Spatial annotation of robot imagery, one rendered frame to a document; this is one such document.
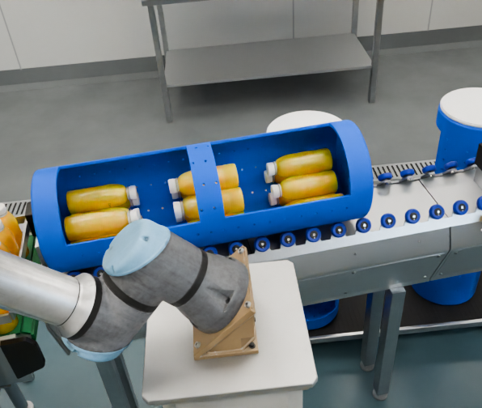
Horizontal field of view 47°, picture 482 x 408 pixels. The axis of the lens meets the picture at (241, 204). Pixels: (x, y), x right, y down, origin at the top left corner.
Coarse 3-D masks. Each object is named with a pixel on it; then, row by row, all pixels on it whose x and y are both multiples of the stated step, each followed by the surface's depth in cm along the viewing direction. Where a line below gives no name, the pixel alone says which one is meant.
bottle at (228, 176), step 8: (224, 168) 150; (232, 168) 150; (184, 176) 149; (224, 176) 149; (232, 176) 149; (176, 184) 149; (184, 184) 148; (192, 184) 148; (224, 184) 150; (232, 184) 150; (184, 192) 149; (192, 192) 149
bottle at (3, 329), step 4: (0, 308) 140; (0, 312) 141; (4, 312) 141; (8, 312) 143; (16, 316) 147; (12, 320) 145; (16, 320) 147; (4, 324) 143; (8, 324) 144; (12, 324) 145; (16, 324) 146; (0, 328) 143; (4, 328) 144; (8, 328) 144; (12, 328) 145; (0, 332) 144; (4, 332) 144; (8, 332) 145
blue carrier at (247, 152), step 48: (192, 144) 153; (240, 144) 161; (288, 144) 166; (336, 144) 169; (48, 192) 138; (144, 192) 166; (336, 192) 172; (48, 240) 137; (96, 240) 140; (192, 240) 146
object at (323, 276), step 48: (384, 192) 177; (432, 192) 175; (480, 192) 174; (240, 240) 164; (384, 240) 163; (432, 240) 166; (480, 240) 168; (336, 288) 175; (384, 288) 184; (144, 336) 175
